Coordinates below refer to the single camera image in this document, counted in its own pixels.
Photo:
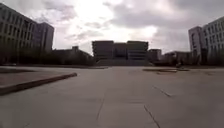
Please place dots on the wide building with steps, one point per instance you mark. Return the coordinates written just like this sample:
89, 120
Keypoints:
120, 50

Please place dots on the grey paved plaza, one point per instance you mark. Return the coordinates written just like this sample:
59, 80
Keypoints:
126, 96

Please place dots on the low dark building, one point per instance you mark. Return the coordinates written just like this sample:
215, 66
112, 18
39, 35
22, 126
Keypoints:
75, 55

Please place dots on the small dark building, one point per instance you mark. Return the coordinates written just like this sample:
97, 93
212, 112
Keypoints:
155, 55

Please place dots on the low long building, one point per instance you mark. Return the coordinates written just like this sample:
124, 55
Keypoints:
176, 57

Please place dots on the grey stone kerb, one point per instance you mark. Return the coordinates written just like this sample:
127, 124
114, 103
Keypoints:
40, 82

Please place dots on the reddish paved strip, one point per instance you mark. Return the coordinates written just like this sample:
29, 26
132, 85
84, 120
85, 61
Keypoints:
26, 77

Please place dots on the grass strip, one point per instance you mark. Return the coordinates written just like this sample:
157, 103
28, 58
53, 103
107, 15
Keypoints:
13, 70

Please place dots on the large grey multi-storey building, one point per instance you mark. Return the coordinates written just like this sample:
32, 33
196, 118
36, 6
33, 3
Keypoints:
18, 31

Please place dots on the pale multi-storey building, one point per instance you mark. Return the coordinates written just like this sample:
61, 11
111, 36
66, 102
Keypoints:
210, 40

